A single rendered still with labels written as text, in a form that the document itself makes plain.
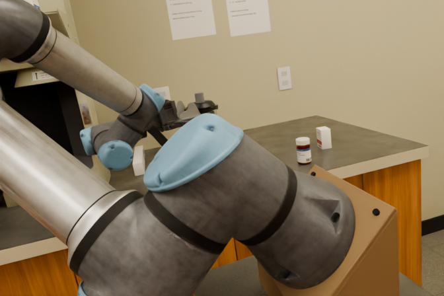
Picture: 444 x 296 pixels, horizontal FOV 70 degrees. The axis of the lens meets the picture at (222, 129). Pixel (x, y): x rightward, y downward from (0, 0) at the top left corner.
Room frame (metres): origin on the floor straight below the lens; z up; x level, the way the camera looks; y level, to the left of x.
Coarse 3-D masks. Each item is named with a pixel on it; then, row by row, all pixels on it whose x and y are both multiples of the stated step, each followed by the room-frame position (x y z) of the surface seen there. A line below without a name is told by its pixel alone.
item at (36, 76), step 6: (18, 72) 1.07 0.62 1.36; (24, 72) 1.05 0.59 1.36; (30, 72) 1.05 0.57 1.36; (36, 72) 1.05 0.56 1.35; (42, 72) 1.05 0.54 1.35; (18, 78) 1.05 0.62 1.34; (24, 78) 1.04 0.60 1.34; (30, 78) 1.04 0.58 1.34; (36, 78) 1.04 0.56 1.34; (42, 78) 1.05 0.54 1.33; (48, 78) 1.05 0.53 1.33; (54, 78) 1.06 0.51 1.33; (18, 84) 1.05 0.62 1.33; (24, 84) 1.03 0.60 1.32; (30, 84) 1.03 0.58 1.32; (36, 84) 1.03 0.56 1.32
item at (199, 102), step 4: (200, 92) 0.99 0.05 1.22; (196, 96) 0.99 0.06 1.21; (200, 96) 0.99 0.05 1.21; (196, 100) 0.99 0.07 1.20; (200, 100) 0.99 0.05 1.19; (204, 100) 1.00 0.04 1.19; (208, 100) 1.01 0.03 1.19; (196, 104) 0.96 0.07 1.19; (200, 104) 0.96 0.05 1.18; (204, 104) 0.96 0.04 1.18; (208, 104) 0.97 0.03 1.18; (212, 104) 0.98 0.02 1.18; (200, 108) 0.95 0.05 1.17
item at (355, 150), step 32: (256, 128) 1.56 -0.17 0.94; (288, 128) 1.47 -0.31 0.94; (352, 128) 1.31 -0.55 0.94; (288, 160) 1.04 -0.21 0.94; (320, 160) 0.99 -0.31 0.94; (352, 160) 0.95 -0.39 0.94; (384, 160) 0.94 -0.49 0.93; (0, 224) 0.86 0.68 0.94; (32, 224) 0.83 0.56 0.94; (0, 256) 0.71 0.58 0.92; (32, 256) 0.72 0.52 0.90
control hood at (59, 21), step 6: (48, 12) 0.93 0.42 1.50; (54, 12) 0.94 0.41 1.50; (60, 12) 0.97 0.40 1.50; (54, 18) 0.95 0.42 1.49; (60, 18) 0.96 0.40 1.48; (66, 18) 1.03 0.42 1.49; (54, 24) 0.96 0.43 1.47; (60, 24) 0.97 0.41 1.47; (66, 24) 1.01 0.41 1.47; (60, 30) 0.98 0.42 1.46; (66, 30) 0.99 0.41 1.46
